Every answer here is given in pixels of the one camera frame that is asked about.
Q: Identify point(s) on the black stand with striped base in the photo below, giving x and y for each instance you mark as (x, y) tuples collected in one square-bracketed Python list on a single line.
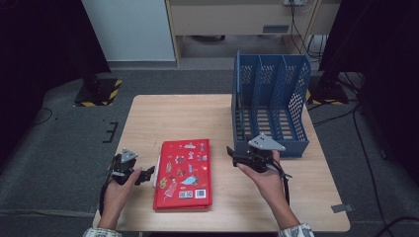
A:
[(99, 94), (329, 94)]

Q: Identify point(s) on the white power strip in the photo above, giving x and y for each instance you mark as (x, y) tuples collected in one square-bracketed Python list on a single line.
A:
[(294, 2)]

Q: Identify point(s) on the person's right hand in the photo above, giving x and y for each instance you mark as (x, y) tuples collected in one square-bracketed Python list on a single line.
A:
[(270, 184)]

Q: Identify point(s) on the beige desk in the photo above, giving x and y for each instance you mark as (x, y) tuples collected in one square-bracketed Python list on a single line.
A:
[(224, 19)]

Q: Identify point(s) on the blue book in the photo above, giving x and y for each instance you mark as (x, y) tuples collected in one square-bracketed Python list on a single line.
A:
[(238, 82)]

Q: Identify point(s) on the white panel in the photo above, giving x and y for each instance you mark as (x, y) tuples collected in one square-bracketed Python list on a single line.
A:
[(131, 29)]

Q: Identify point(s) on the blue file rack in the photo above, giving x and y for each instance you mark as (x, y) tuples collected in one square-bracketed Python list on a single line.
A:
[(296, 149)]

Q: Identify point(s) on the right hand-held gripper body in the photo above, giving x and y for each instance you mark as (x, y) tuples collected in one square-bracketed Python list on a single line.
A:
[(260, 158)]

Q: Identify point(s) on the person's left hand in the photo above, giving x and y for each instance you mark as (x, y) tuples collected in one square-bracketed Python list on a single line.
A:
[(115, 197)]

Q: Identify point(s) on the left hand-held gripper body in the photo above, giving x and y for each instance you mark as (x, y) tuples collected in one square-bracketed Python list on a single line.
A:
[(122, 169)]

